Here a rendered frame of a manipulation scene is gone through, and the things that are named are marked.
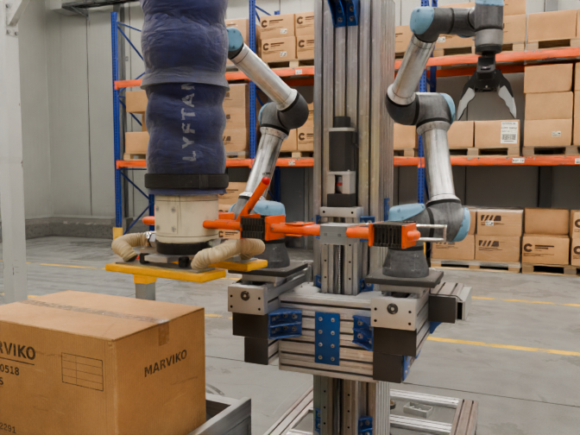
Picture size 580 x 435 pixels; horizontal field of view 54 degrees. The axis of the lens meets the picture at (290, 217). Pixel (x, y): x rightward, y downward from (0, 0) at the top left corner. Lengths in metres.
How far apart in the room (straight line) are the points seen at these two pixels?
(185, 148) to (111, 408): 0.70
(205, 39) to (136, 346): 0.83
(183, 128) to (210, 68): 0.17
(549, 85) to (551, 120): 0.46
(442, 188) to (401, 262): 0.29
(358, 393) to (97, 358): 1.00
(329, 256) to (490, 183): 7.84
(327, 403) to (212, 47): 1.32
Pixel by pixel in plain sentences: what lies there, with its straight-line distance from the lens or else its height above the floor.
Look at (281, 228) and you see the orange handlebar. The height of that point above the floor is 1.24.
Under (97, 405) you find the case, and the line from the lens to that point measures 1.66.
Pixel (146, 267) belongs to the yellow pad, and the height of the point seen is 1.13.
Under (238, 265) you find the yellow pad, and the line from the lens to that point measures 1.57.
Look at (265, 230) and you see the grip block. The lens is 1.40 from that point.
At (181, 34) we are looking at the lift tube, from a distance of 1.52.
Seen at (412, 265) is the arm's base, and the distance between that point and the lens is 1.88.
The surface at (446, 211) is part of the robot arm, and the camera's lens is 1.93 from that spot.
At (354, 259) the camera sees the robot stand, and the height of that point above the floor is 1.07.
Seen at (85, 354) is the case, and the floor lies 0.90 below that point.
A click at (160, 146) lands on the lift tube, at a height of 1.44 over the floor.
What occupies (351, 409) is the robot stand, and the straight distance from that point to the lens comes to 2.19.
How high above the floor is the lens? 1.37
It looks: 4 degrees down
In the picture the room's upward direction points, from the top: straight up
